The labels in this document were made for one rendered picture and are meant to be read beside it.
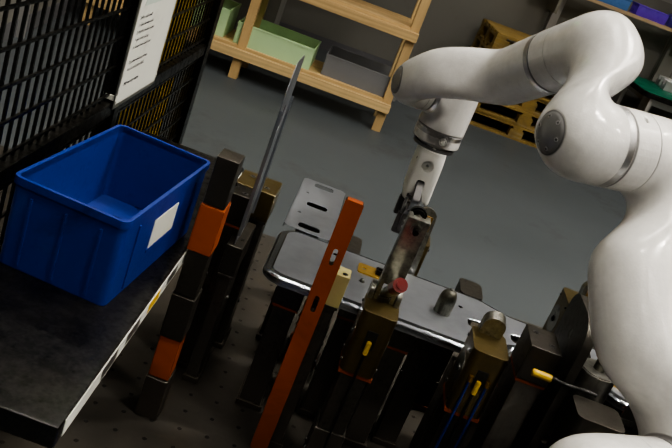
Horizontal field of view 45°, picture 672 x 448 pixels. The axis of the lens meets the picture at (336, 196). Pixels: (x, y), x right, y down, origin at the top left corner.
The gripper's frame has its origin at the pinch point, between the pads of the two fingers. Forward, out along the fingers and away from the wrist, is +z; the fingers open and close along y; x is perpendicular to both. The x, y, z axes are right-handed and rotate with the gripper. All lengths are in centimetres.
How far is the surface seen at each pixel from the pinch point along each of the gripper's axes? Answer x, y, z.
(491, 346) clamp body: -17.9, -25.0, 5.1
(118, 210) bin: 45.2, -19.0, 9.2
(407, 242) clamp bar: 0.2, -21.7, -4.8
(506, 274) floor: -96, 277, 111
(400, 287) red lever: -0.2, -31.7, -1.9
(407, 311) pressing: -6.3, -9.9, 12.1
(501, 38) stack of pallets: -85, 597, 27
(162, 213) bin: 35.5, -33.3, -0.1
